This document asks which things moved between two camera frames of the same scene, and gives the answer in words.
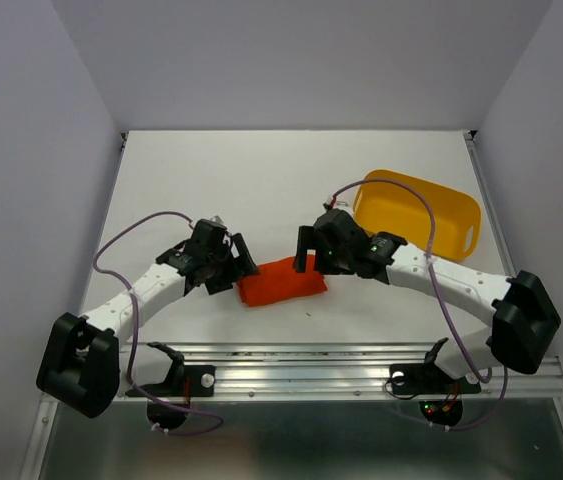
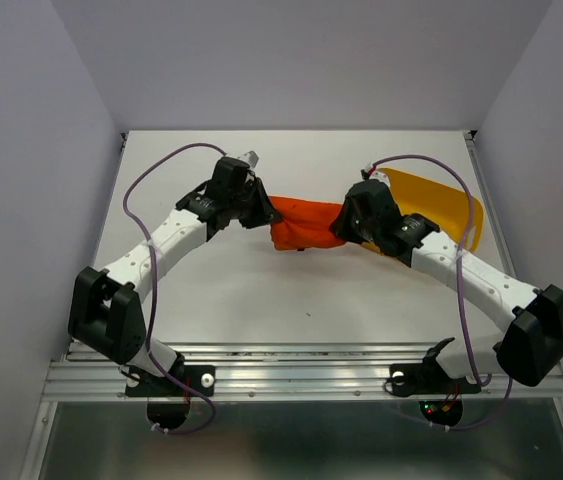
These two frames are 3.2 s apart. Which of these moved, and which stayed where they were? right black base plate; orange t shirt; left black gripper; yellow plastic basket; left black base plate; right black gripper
Moved: orange t shirt; right black gripper; left black gripper
Stayed: yellow plastic basket; left black base plate; right black base plate
